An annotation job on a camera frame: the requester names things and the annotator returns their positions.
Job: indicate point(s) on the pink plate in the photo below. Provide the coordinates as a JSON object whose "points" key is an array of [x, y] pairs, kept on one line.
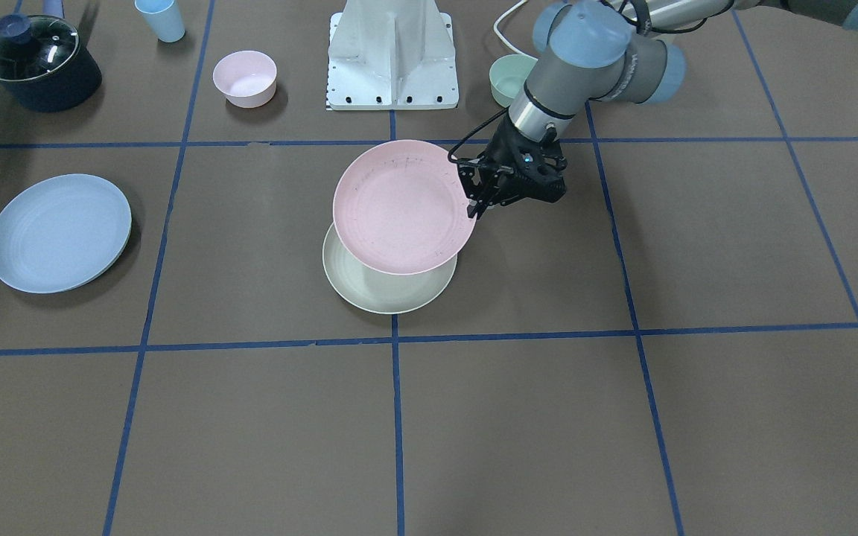
{"points": [[399, 208]]}

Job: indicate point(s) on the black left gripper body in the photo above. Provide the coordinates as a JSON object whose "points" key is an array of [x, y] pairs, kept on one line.
{"points": [[504, 146]]}

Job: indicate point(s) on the green bowl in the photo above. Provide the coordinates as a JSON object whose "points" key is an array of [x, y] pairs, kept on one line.
{"points": [[507, 75]]}

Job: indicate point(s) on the pink bowl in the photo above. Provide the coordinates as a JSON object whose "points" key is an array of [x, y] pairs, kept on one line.
{"points": [[247, 79]]}

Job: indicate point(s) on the dark blue pot with lid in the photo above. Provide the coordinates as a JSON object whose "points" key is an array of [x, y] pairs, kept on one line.
{"points": [[44, 62]]}

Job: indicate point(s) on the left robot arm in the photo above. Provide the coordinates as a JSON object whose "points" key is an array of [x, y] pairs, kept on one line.
{"points": [[587, 51]]}

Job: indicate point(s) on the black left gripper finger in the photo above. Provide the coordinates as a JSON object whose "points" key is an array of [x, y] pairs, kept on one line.
{"points": [[482, 195]]}

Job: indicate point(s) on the blue plate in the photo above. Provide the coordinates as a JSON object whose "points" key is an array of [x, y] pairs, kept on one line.
{"points": [[62, 233]]}

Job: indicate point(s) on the cream plate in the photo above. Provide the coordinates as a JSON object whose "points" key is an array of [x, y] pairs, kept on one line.
{"points": [[378, 292]]}

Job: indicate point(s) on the light blue cup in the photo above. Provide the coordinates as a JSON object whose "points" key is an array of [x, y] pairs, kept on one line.
{"points": [[164, 18]]}

